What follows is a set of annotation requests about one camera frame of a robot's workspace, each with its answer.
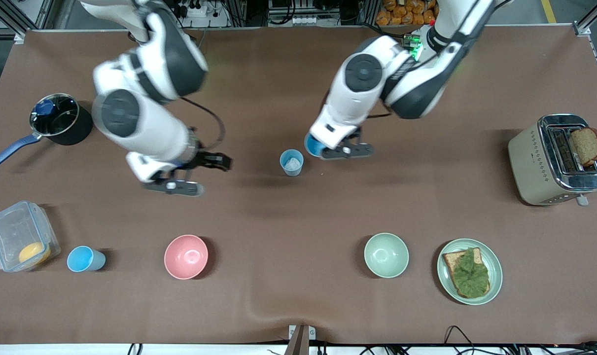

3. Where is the pale green plate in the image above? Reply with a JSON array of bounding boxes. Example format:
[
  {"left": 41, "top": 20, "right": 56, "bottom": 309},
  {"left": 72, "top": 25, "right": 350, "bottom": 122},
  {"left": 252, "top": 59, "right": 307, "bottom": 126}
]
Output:
[{"left": 437, "top": 239, "right": 503, "bottom": 306}]

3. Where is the brown table cloth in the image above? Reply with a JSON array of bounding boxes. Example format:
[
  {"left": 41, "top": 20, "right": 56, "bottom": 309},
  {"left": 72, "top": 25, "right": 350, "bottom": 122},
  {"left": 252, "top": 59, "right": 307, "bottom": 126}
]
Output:
[{"left": 0, "top": 27, "right": 597, "bottom": 346}]

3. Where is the blue cup holding tissue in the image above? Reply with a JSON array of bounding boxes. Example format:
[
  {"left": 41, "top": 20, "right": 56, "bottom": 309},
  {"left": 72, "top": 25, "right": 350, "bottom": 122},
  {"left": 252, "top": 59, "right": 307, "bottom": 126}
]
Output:
[{"left": 280, "top": 149, "right": 304, "bottom": 177}]

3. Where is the pink bowl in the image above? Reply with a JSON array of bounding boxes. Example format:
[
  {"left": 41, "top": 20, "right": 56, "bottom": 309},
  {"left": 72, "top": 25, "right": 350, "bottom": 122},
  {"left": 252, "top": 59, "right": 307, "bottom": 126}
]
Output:
[{"left": 164, "top": 234, "right": 209, "bottom": 280}]

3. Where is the green lettuce leaf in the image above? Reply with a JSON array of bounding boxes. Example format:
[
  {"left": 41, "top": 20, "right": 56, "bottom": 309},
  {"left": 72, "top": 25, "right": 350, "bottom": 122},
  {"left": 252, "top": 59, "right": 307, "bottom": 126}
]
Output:
[{"left": 450, "top": 248, "right": 490, "bottom": 299}]

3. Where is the white power strip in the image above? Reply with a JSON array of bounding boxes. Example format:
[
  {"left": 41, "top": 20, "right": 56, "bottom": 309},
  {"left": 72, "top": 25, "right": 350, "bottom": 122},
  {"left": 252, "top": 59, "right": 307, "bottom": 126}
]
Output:
[{"left": 177, "top": 0, "right": 210, "bottom": 18}]

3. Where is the pale green bowl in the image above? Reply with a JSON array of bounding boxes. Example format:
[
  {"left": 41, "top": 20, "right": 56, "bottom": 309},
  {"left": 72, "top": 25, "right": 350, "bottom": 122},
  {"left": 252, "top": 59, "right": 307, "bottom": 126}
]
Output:
[{"left": 364, "top": 233, "right": 410, "bottom": 279}]

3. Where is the plain blue cup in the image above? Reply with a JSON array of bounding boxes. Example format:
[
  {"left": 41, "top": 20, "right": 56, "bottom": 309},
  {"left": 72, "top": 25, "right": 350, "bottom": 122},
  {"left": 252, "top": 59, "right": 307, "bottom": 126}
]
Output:
[
  {"left": 67, "top": 246, "right": 106, "bottom": 273},
  {"left": 305, "top": 133, "right": 324, "bottom": 157}
]

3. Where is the orange round food piece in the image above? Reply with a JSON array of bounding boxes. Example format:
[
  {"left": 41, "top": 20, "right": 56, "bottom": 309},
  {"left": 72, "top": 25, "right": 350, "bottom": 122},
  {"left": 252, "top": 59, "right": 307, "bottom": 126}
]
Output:
[{"left": 18, "top": 242, "right": 51, "bottom": 265}]

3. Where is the thin black looped cable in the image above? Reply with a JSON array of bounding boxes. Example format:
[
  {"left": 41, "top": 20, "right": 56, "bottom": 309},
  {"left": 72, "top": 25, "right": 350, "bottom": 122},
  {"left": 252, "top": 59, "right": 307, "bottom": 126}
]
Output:
[{"left": 444, "top": 325, "right": 481, "bottom": 355}]

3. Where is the glass lid with blue knob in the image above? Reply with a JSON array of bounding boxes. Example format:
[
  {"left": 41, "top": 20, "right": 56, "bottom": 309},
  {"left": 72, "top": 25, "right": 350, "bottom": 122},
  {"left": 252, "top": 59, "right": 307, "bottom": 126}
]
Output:
[{"left": 30, "top": 95, "right": 79, "bottom": 137}]

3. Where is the pile of orange buns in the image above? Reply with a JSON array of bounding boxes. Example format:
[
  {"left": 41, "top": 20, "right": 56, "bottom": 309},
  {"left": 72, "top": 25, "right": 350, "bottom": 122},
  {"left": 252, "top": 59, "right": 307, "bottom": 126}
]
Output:
[{"left": 376, "top": 0, "right": 439, "bottom": 26}]

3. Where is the clear plastic container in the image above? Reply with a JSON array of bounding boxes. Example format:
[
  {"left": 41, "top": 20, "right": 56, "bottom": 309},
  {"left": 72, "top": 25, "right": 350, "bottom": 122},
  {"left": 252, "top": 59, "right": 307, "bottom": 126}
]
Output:
[{"left": 0, "top": 200, "right": 61, "bottom": 273}]

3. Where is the beige chrome toaster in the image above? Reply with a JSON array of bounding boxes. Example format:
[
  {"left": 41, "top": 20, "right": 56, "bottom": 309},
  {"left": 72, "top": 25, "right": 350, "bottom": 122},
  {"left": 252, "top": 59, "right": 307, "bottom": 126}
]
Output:
[{"left": 508, "top": 114, "right": 597, "bottom": 207}]

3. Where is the black saucepan with blue handle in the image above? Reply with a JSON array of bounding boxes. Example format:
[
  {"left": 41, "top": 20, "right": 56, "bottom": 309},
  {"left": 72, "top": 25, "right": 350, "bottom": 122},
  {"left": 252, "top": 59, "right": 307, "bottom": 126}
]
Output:
[{"left": 0, "top": 94, "right": 94, "bottom": 170}]

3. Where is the metal table bracket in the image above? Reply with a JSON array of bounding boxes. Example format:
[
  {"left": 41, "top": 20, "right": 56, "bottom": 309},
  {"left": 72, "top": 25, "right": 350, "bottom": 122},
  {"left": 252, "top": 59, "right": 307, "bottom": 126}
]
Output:
[{"left": 287, "top": 324, "right": 316, "bottom": 355}]

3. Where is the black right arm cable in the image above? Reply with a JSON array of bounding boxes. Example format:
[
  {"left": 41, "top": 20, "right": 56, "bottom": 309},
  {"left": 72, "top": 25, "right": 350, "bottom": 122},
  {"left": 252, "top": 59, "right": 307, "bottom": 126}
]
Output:
[{"left": 180, "top": 96, "right": 226, "bottom": 151}]

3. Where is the toast slice under lettuce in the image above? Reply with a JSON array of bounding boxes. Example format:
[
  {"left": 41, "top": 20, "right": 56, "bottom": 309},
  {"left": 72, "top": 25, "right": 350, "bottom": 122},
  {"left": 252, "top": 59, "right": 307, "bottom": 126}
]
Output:
[{"left": 442, "top": 248, "right": 491, "bottom": 299}]

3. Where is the brown bread slice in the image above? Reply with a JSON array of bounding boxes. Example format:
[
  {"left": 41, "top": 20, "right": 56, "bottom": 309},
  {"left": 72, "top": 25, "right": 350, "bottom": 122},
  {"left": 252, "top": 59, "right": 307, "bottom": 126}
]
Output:
[{"left": 570, "top": 127, "right": 597, "bottom": 167}]

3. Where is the aluminium frame profile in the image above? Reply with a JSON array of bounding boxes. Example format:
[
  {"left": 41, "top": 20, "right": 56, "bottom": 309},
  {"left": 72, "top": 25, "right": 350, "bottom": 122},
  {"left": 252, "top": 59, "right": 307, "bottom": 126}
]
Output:
[
  {"left": 0, "top": 0, "right": 50, "bottom": 40},
  {"left": 573, "top": 0, "right": 597, "bottom": 36}
]

